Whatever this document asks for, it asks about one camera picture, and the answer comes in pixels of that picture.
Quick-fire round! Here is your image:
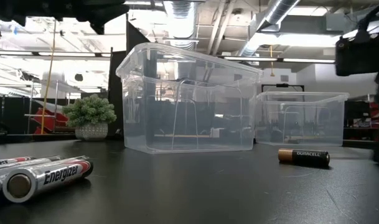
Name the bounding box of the black copper Duracell battery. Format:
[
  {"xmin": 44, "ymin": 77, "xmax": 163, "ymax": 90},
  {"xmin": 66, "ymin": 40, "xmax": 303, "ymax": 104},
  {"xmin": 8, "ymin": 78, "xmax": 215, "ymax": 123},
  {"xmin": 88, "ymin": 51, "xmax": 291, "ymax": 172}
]
[{"xmin": 278, "ymin": 148, "xmax": 330, "ymax": 169}]

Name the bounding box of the silver Energizer battery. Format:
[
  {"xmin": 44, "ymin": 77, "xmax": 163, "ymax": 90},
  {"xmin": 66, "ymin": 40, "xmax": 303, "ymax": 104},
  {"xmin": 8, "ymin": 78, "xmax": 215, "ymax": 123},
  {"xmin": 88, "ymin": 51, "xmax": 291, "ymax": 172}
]
[
  {"xmin": 0, "ymin": 155, "xmax": 63, "ymax": 195},
  {"xmin": 0, "ymin": 156, "xmax": 36, "ymax": 169},
  {"xmin": 2, "ymin": 156, "xmax": 94, "ymax": 203}
]

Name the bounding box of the red shelf unit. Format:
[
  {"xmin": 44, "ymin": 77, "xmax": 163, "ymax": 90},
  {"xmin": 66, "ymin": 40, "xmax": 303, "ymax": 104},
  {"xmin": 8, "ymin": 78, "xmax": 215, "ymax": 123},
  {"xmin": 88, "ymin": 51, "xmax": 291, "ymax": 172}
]
[{"xmin": 344, "ymin": 100, "xmax": 379, "ymax": 132}]

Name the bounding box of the long ceiling light fixture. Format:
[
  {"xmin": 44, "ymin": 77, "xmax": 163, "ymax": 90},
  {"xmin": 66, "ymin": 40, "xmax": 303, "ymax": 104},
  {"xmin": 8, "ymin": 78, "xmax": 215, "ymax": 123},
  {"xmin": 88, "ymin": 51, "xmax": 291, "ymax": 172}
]
[{"xmin": 223, "ymin": 56, "xmax": 335, "ymax": 64}]

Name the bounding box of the small clear plastic bin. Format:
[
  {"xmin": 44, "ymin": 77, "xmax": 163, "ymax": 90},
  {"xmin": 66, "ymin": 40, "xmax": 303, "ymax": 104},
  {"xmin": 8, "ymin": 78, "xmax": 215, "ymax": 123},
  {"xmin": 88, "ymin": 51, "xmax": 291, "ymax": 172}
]
[{"xmin": 255, "ymin": 91, "xmax": 350, "ymax": 147}]

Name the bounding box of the black partition panel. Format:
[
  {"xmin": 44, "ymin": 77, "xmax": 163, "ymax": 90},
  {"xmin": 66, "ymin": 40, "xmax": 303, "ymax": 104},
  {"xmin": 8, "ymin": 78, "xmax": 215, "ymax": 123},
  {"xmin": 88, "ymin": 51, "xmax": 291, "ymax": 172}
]
[{"xmin": 110, "ymin": 21, "xmax": 150, "ymax": 139}]

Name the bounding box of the red storage rack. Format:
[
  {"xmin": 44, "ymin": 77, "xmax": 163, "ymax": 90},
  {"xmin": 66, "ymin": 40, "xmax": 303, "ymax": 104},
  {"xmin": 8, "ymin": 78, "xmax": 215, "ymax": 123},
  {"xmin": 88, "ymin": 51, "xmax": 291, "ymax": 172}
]
[{"xmin": 32, "ymin": 107, "xmax": 69, "ymax": 135}]

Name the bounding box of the green artificial plant in pot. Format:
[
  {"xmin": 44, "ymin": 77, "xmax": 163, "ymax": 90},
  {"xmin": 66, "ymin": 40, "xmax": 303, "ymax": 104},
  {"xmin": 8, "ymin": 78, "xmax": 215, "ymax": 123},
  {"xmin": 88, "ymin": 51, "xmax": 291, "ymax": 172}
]
[{"xmin": 62, "ymin": 94, "xmax": 118, "ymax": 141}]

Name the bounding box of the large clear plastic bin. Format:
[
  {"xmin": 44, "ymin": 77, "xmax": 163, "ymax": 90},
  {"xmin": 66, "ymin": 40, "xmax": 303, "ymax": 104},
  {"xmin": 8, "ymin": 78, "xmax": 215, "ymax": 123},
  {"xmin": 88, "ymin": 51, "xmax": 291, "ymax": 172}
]
[{"xmin": 115, "ymin": 42, "xmax": 264, "ymax": 154}]

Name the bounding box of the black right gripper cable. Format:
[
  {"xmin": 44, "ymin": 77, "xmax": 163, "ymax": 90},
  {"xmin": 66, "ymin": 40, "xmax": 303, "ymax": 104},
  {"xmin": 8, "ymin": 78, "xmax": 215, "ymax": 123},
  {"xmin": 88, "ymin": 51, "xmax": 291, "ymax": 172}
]
[{"xmin": 356, "ymin": 0, "xmax": 379, "ymax": 43}]

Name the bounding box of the yellow cable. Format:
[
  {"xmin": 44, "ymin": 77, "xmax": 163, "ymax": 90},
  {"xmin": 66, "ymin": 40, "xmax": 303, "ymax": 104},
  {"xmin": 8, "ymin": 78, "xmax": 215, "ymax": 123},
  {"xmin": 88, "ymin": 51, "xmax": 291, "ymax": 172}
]
[{"xmin": 40, "ymin": 18, "xmax": 57, "ymax": 134}]

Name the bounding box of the metal stand frame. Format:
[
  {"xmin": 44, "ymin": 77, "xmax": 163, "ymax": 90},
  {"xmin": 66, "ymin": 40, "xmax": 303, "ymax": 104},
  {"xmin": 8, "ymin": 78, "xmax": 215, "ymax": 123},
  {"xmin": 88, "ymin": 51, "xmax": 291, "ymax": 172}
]
[{"xmin": 24, "ymin": 79, "xmax": 60, "ymax": 134}]

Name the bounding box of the ribbed silver ceiling duct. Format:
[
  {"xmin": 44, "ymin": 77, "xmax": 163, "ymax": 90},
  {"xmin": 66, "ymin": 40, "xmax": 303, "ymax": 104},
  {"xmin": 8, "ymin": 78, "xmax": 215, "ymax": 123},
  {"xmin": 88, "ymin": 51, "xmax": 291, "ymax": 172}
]
[{"xmin": 163, "ymin": 0, "xmax": 199, "ymax": 50}]

